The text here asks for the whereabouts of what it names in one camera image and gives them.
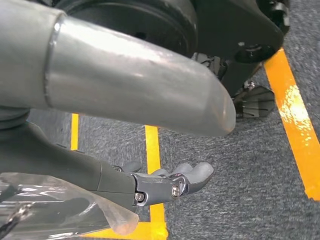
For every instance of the black robot lower body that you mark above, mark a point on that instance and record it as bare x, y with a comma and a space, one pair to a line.
212, 30

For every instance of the yellow floor tape outline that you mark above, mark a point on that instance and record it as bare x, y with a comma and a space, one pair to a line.
152, 149

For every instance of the black ribbed foot pad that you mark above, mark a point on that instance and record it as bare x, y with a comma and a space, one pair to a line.
255, 102

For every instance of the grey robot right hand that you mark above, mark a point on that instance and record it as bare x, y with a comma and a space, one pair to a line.
124, 76

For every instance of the yellow floor tape strip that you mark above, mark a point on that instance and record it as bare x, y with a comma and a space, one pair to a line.
295, 126

